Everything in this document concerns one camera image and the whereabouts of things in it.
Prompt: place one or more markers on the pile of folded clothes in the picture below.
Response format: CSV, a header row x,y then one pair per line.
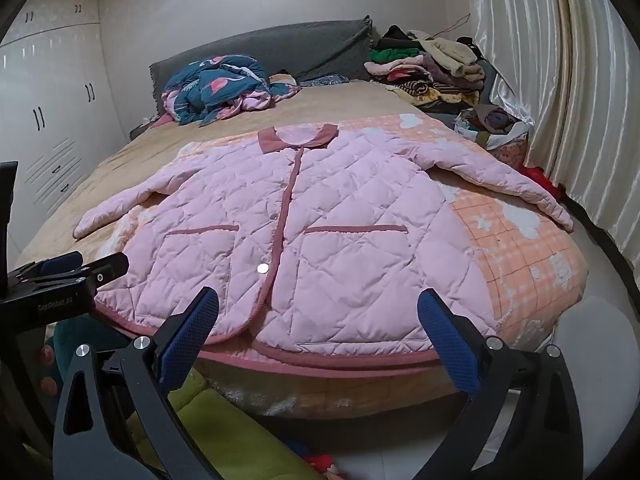
x,y
430,67

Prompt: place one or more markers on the teal cloth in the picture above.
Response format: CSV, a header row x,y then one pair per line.
x,y
67,332

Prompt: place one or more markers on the grey padded headboard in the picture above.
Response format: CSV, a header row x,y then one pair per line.
x,y
305,47

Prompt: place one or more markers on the orange plaid blanket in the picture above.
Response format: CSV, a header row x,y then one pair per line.
x,y
520,255

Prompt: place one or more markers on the dark patterned pillow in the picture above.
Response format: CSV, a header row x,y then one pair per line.
x,y
325,80

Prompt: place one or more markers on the bed with beige sheet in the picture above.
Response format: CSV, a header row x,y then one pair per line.
x,y
120,160

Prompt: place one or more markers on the basket of clothes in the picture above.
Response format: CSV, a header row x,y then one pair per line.
x,y
492,127

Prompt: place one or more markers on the white satin curtain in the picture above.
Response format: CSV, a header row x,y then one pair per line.
x,y
565,85

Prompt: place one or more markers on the person's left hand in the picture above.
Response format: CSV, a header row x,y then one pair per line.
x,y
47,357

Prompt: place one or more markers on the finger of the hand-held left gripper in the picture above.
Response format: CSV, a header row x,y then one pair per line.
x,y
57,265
107,271

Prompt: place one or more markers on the white wardrobe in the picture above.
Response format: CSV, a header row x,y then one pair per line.
x,y
55,100

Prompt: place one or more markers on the yellow-green cloth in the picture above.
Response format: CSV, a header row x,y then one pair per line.
x,y
235,430

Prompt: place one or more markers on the red cloth item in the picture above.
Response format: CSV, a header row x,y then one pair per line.
x,y
540,180

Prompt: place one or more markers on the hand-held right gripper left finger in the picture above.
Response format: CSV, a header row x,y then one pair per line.
x,y
150,410

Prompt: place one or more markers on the blue flamingo print quilt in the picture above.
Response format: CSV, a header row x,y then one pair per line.
x,y
220,87

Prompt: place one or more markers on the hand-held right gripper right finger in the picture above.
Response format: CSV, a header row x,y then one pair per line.
x,y
500,410

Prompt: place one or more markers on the pink quilted jacket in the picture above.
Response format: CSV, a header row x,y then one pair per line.
x,y
350,200

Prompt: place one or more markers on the beige pillow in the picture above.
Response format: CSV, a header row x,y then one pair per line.
x,y
282,79

